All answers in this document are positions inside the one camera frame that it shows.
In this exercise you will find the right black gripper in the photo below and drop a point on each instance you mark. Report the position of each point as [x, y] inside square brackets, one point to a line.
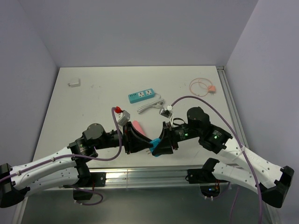
[167, 134]

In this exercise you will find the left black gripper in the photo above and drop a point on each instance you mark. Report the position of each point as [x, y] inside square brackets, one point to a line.
[131, 139]

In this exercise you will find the small blue adapter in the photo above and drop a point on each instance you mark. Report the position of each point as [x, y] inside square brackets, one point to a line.
[154, 143]

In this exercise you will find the pink triangular power strip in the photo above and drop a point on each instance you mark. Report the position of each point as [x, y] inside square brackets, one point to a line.
[138, 127]

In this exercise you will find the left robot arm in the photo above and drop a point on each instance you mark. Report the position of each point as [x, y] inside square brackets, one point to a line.
[67, 167]

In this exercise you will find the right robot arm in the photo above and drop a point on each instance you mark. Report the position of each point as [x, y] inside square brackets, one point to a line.
[255, 173]

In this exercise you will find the teal power strip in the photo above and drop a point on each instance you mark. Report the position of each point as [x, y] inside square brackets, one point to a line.
[141, 95]

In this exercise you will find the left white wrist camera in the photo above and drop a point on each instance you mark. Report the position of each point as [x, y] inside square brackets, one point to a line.
[122, 116]

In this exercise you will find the front aluminium rail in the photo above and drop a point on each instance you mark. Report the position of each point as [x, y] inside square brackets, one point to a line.
[140, 177]

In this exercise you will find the aluminium rail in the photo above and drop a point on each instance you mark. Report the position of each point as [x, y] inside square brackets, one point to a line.
[231, 105]
[140, 177]

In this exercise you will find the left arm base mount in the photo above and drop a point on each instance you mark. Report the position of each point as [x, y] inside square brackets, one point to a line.
[82, 193]

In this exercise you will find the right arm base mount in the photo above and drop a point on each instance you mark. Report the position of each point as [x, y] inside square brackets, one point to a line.
[210, 187]

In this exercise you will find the orange charger plug on cable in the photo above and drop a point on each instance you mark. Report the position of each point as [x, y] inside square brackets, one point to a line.
[211, 89]

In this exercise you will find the white wall charger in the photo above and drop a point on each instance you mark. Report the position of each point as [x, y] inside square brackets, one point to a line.
[75, 82]

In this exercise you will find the right side aluminium rail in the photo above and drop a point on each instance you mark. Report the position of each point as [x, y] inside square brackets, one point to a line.
[231, 105]

